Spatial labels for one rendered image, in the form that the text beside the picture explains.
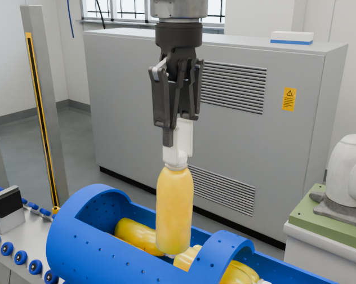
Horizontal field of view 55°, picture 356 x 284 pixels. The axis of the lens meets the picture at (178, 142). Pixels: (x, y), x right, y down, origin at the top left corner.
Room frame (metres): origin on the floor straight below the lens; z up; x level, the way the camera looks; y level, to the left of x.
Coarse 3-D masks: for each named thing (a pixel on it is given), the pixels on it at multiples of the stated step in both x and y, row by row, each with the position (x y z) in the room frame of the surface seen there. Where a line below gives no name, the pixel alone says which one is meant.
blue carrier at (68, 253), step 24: (96, 192) 0.81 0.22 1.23; (120, 192) 0.87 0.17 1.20; (72, 216) 0.73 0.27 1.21; (96, 216) 0.86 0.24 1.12; (120, 216) 0.94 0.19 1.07; (144, 216) 0.88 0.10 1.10; (48, 240) 0.72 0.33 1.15; (72, 240) 0.69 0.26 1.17; (96, 240) 0.66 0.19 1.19; (120, 240) 0.64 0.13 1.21; (192, 240) 0.79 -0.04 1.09; (216, 240) 0.61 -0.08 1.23; (240, 240) 0.62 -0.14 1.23; (48, 264) 0.71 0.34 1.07; (72, 264) 0.66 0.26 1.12; (96, 264) 0.62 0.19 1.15; (120, 264) 0.60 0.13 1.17; (144, 264) 0.58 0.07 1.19; (168, 264) 0.57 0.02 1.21; (192, 264) 0.55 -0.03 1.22; (216, 264) 0.54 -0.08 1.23; (264, 264) 0.67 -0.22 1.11; (288, 264) 0.64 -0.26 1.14
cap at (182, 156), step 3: (180, 150) 0.57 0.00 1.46; (183, 150) 0.58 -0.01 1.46; (180, 153) 0.56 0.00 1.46; (183, 153) 0.56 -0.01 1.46; (186, 153) 0.56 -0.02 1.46; (180, 156) 0.55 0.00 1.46; (183, 156) 0.55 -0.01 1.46; (186, 156) 0.55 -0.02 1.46; (180, 159) 0.54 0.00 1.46; (183, 159) 0.55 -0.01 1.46; (186, 159) 0.56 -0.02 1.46; (180, 162) 0.54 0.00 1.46; (183, 162) 0.55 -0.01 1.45; (171, 165) 0.55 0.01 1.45; (180, 165) 0.54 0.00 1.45; (183, 165) 0.55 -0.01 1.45
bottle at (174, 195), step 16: (160, 176) 0.55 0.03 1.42; (176, 176) 0.54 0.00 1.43; (160, 192) 0.54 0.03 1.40; (176, 192) 0.53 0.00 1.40; (192, 192) 0.55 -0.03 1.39; (160, 208) 0.54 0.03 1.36; (176, 208) 0.53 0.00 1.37; (192, 208) 0.55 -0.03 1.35; (160, 224) 0.54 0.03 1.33; (176, 224) 0.53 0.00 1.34; (160, 240) 0.54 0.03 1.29; (176, 240) 0.53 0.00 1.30
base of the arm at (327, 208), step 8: (312, 192) 1.09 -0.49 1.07; (320, 192) 1.08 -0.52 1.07; (320, 200) 1.06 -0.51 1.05; (328, 200) 1.00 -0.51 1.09; (320, 208) 1.00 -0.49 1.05; (328, 208) 0.99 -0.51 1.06; (336, 208) 0.97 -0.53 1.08; (344, 208) 0.95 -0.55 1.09; (352, 208) 0.94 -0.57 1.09; (328, 216) 0.97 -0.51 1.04; (336, 216) 0.96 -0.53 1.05; (344, 216) 0.95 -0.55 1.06; (352, 216) 0.94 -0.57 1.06; (352, 224) 0.93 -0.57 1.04
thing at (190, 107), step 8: (192, 64) 0.56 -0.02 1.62; (192, 72) 0.57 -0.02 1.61; (184, 80) 0.57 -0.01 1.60; (192, 80) 0.57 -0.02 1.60; (184, 88) 0.57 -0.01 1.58; (192, 88) 0.58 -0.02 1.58; (184, 96) 0.58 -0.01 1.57; (192, 96) 0.58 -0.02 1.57; (184, 104) 0.58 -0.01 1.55; (192, 104) 0.58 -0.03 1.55; (192, 112) 0.58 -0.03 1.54
